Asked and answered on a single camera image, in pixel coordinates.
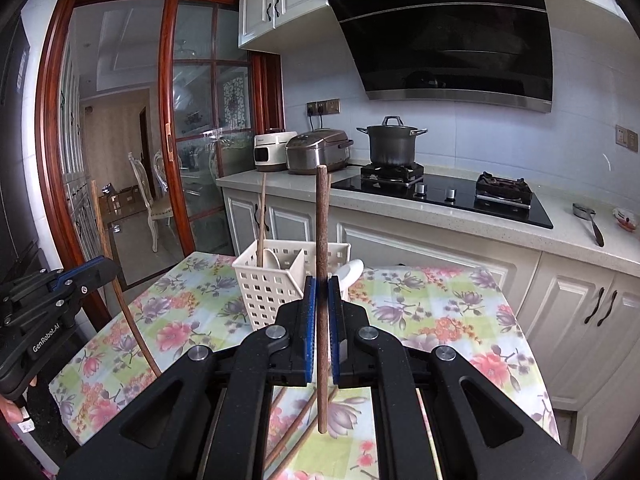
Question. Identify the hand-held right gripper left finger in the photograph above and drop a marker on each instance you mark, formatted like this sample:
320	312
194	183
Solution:
310	330

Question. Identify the white ceramic spoon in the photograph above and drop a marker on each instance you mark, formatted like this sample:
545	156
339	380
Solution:
350	272
273	260

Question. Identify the red wooden door frame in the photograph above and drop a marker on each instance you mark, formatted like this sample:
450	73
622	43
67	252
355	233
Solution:
55	135

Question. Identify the white ornate dining chair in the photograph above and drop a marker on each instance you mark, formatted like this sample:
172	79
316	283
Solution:
161	165
160	210

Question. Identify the person's left hand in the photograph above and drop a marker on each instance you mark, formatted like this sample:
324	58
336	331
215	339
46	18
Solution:
10	410

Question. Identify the black gas hob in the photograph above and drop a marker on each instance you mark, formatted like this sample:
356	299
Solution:
500	212

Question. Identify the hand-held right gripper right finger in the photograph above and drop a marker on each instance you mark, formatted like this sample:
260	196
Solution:
334	330

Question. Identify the floral tablecloth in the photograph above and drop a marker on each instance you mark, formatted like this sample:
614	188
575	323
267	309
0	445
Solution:
450	310

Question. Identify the glass sliding door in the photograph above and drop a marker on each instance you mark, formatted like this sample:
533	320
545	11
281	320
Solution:
167	110

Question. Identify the group of wooden chopsticks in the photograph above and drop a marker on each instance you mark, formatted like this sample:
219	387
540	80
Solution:
261	220

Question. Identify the wall power socket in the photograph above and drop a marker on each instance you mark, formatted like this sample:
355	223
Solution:
330	106

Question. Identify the brown cardboard box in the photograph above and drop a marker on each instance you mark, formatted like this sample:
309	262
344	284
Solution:
127	197

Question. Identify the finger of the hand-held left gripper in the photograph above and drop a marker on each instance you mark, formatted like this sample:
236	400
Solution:
85	268
100	280

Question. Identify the silver rice cooker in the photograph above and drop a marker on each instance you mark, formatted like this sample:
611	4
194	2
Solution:
320	152

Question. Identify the white countertop appliance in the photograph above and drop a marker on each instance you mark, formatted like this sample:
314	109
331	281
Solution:
267	155

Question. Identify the small metal ladle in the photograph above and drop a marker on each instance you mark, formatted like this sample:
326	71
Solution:
582	210

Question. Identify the brown wooden chopstick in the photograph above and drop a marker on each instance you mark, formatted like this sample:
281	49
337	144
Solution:
322	220
139	335

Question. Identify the black range hood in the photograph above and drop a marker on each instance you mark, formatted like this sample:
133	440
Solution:
440	40

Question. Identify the grey stock pot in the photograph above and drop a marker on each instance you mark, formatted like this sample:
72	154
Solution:
392	145

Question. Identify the white plastic utensil basket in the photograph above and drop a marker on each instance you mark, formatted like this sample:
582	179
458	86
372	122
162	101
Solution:
260	300

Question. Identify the white kitchen base cabinets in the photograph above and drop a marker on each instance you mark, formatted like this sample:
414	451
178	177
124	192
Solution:
565	310

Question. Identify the small red white dish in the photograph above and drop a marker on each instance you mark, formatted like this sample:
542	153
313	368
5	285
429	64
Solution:
626	220

